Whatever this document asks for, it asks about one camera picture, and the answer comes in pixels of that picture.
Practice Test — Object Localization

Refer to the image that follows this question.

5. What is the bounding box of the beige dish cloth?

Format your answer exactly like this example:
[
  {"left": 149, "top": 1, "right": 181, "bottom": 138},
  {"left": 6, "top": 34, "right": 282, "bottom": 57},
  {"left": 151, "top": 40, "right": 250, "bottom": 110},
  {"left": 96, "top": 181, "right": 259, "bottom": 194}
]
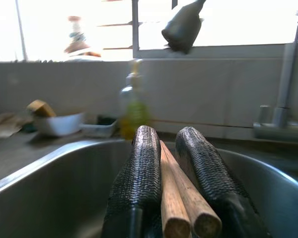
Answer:
[{"left": 0, "top": 113, "right": 34, "bottom": 139}]

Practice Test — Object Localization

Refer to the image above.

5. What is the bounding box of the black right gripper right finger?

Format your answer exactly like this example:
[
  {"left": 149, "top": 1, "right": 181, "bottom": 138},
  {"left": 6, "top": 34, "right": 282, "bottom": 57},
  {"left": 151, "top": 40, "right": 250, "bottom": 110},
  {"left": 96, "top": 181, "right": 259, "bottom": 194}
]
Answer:
[{"left": 175, "top": 126, "right": 273, "bottom": 238}]

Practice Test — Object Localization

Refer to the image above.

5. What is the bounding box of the wooden chopstick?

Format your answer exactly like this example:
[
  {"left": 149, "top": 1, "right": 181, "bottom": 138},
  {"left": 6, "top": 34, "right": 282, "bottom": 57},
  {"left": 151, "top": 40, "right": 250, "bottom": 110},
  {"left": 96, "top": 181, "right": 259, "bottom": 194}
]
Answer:
[
  {"left": 163, "top": 148, "right": 223, "bottom": 238},
  {"left": 159, "top": 140, "right": 192, "bottom": 238}
]

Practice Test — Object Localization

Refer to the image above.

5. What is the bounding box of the small white rectangular tray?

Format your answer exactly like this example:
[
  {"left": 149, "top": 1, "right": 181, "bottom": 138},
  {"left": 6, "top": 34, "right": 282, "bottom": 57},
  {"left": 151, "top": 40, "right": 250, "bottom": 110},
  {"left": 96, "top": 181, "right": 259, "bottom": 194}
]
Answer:
[{"left": 80, "top": 119, "right": 119, "bottom": 138}]

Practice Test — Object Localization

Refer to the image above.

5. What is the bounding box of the colourful ornament behind window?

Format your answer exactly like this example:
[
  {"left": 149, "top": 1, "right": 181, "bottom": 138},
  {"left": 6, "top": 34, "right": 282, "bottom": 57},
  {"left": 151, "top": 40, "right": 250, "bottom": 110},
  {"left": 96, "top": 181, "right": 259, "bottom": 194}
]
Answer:
[{"left": 64, "top": 15, "right": 101, "bottom": 59}]

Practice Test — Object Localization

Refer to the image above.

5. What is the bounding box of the yellow dish soap pump bottle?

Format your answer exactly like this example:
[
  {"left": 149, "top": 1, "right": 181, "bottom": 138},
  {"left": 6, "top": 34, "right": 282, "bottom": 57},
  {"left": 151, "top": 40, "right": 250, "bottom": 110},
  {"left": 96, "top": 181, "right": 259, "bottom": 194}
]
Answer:
[{"left": 119, "top": 59, "right": 151, "bottom": 139}]

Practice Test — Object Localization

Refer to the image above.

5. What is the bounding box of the yellow sponge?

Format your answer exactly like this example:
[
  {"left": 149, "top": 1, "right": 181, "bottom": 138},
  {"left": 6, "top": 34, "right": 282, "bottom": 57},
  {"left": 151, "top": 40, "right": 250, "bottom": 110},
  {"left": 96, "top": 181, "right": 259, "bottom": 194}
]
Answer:
[{"left": 26, "top": 99, "right": 57, "bottom": 118}]

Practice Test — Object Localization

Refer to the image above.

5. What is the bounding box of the white ceramic bowl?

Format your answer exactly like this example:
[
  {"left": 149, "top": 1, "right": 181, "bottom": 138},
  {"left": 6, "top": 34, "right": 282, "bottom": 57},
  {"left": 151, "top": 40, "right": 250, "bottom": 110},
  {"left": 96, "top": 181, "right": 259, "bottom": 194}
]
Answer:
[{"left": 33, "top": 112, "right": 86, "bottom": 137}]

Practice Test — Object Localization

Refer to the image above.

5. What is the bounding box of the grey faucet pipe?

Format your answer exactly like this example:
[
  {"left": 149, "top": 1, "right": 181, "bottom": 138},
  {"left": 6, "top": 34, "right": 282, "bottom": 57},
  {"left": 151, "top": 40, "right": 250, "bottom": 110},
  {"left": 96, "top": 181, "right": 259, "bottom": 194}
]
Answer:
[{"left": 253, "top": 42, "right": 298, "bottom": 141}]

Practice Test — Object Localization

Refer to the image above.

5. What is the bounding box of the stainless steel sink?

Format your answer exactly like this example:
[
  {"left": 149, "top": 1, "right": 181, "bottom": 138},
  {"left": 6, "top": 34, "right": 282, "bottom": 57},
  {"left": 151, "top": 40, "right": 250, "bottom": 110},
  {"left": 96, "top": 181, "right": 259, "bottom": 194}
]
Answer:
[{"left": 0, "top": 138, "right": 298, "bottom": 238}]

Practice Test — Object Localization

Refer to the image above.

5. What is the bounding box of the grey window frame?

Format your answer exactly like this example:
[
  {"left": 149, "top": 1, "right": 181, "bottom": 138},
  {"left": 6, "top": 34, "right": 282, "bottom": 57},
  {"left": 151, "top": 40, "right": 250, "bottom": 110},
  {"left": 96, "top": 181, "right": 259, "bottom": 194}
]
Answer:
[{"left": 0, "top": 0, "right": 298, "bottom": 62}]

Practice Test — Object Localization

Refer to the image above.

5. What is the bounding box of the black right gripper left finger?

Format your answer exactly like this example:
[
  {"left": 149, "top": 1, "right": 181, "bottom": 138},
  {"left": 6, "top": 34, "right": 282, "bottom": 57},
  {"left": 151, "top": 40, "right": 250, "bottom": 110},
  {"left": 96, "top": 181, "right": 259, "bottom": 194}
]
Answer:
[{"left": 101, "top": 125, "right": 163, "bottom": 238}]

